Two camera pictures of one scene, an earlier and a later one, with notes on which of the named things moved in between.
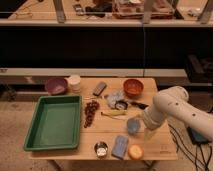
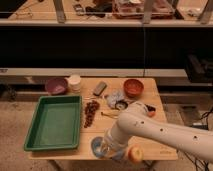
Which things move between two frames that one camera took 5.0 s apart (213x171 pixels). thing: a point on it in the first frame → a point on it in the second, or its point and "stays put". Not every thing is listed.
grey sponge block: (99, 88) stays put
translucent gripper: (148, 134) → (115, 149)
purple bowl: (56, 86) stays put
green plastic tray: (56, 123) stays put
